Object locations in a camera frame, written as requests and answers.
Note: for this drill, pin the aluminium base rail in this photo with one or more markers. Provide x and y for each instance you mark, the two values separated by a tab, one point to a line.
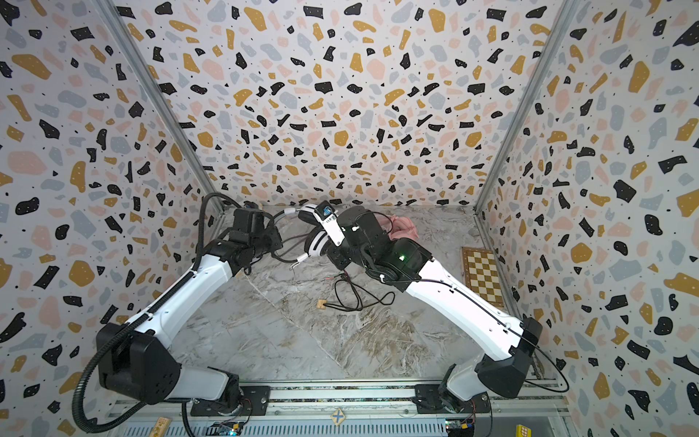
409	407

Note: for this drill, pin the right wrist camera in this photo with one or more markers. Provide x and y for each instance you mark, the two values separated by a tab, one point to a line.
326	215

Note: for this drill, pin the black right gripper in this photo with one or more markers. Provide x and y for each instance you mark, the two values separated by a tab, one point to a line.
318	240

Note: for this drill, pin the white black headphones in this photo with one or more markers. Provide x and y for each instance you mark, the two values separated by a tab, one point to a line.
315	241

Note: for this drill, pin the wooden chessboard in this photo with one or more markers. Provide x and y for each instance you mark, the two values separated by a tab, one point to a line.
481	275

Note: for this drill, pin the wooden tile on rail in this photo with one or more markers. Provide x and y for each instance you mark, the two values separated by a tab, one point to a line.
338	417

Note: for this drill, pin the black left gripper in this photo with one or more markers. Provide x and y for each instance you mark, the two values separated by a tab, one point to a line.
277	241

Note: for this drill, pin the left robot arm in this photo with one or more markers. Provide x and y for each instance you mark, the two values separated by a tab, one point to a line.
135	360

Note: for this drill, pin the pink headphones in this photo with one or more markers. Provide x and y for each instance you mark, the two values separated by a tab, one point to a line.
402	227

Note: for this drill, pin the yellow block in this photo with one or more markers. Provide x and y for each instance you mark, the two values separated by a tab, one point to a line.
523	431

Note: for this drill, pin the wooden block at rail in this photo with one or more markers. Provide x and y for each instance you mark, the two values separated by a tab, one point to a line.
160	427

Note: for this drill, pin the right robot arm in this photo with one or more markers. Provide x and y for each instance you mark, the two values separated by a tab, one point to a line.
507	343

